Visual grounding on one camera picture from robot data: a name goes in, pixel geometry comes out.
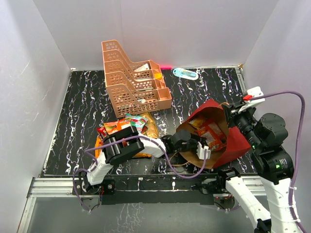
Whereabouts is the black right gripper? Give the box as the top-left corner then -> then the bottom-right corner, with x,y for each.
221,101 -> 261,150

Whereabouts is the red brown paper bag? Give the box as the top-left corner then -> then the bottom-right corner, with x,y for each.
176,99 -> 251,169

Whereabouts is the gold chips bag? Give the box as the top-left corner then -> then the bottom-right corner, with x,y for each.
139,112 -> 159,138

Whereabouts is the orange fruit candy bag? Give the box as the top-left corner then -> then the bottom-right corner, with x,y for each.
195,122 -> 226,151

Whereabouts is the teal Fox's candy bag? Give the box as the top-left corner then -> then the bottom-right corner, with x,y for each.
124,114 -> 148,133

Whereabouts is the orange white snack packet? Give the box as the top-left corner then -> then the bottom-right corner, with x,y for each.
104,119 -> 131,135

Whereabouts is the orange honey dijon chips bag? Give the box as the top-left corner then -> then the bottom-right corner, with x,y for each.
94,135 -> 153,160

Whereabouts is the red peanut snack packet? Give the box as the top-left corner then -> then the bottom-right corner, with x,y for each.
97,127 -> 108,141

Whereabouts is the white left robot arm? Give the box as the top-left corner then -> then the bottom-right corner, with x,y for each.
81,126 -> 211,194

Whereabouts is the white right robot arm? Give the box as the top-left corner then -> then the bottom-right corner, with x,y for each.
216,103 -> 303,233

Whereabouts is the blue white blister pack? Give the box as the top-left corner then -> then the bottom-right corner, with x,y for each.
173,68 -> 198,80

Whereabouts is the orange yellow block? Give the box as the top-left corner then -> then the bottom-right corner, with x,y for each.
154,73 -> 163,80

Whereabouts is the pink plastic tiered organizer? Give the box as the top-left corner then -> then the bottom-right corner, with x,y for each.
102,40 -> 172,118

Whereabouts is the pink tape strip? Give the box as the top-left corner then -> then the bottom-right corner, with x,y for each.
160,65 -> 172,69

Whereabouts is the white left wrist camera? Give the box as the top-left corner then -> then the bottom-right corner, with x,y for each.
196,142 -> 211,160

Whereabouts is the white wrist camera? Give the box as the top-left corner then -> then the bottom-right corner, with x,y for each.
238,86 -> 265,113
196,142 -> 211,160

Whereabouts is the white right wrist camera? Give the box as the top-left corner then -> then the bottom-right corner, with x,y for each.
238,86 -> 265,113

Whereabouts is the black aluminium front rail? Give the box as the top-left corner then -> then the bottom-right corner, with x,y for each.
29,173 -> 289,212

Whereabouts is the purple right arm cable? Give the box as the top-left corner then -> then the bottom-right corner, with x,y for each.
250,91 -> 308,233

